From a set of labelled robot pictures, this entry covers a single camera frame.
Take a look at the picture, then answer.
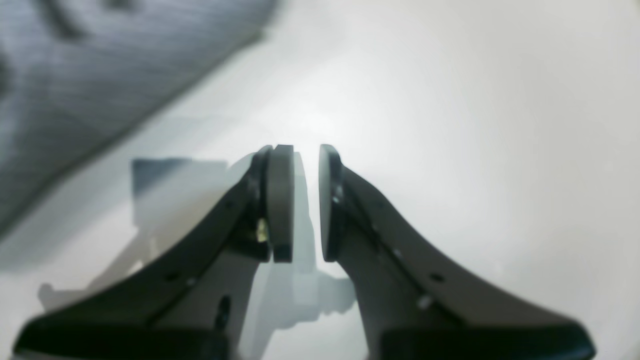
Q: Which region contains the grey T-shirt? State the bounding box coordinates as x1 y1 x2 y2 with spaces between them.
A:
0 0 278 233

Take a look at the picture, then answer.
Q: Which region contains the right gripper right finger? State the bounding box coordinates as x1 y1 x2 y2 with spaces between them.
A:
318 145 596 360

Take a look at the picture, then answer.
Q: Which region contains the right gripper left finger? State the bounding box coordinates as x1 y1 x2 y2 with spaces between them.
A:
14 145 295 360

